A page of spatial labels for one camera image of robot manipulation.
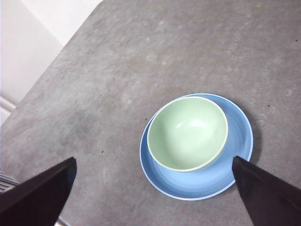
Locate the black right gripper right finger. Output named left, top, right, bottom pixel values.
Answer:
left=232, top=155, right=301, bottom=226

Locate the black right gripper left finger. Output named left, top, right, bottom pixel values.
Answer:
left=0, top=157, right=77, bottom=226

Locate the blue round plate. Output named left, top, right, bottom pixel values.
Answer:
left=139, top=93, right=254, bottom=201

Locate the green ribbed bowl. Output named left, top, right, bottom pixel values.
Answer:
left=147, top=96, right=229, bottom=172

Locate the grey ribbed metal frame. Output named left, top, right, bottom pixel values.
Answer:
left=0, top=171, right=17, bottom=194

